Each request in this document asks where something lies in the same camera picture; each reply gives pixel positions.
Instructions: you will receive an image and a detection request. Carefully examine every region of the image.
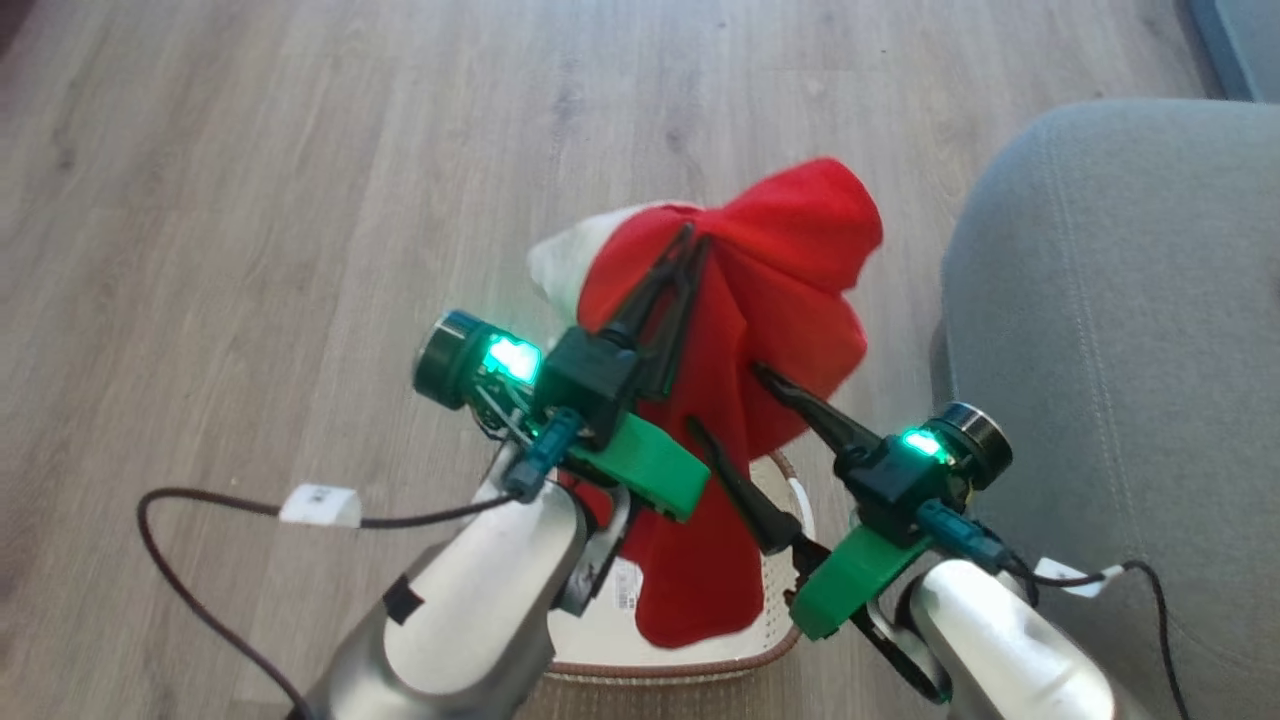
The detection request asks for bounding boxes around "grey upholstered seat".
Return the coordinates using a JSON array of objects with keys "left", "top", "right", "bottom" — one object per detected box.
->
[{"left": 938, "top": 0, "right": 1280, "bottom": 720}]

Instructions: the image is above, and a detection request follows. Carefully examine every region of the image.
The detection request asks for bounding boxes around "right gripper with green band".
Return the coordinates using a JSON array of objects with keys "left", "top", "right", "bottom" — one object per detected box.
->
[{"left": 684, "top": 363, "right": 1014, "bottom": 642}]

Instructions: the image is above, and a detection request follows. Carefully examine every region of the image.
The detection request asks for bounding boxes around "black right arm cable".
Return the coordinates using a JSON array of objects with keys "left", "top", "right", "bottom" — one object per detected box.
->
[{"left": 915, "top": 498, "right": 1193, "bottom": 720}]

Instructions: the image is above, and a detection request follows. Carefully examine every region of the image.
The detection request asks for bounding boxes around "white cable label tag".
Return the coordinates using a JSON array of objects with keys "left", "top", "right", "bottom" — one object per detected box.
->
[
  {"left": 1033, "top": 557, "right": 1113, "bottom": 599},
  {"left": 279, "top": 484, "right": 363, "bottom": 529}
]

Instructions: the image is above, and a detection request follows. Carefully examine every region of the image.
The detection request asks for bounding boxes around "beige perforated laundry basket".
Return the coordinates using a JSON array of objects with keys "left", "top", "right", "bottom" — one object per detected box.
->
[{"left": 545, "top": 450, "right": 817, "bottom": 687}]

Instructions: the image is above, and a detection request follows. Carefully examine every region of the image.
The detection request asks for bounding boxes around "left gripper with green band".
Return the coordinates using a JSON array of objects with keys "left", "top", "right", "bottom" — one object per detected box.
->
[{"left": 413, "top": 222, "right": 714, "bottom": 524}]

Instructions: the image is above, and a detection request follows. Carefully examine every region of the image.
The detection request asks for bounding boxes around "thin black gripper cable loop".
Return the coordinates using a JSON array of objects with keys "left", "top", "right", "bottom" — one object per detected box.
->
[{"left": 795, "top": 538, "right": 953, "bottom": 707}]

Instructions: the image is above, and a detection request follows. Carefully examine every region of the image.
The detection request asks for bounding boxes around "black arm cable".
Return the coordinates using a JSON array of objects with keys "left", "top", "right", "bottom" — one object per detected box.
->
[
  {"left": 915, "top": 498, "right": 1193, "bottom": 720},
  {"left": 137, "top": 405, "right": 587, "bottom": 720}
]

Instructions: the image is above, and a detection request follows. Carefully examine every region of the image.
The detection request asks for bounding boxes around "red cloth with white trim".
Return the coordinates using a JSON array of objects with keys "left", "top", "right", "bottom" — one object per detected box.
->
[{"left": 527, "top": 157, "right": 885, "bottom": 649}]

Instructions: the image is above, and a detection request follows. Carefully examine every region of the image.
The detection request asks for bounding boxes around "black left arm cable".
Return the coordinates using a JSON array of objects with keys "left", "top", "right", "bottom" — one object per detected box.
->
[{"left": 137, "top": 405, "right": 587, "bottom": 720}]

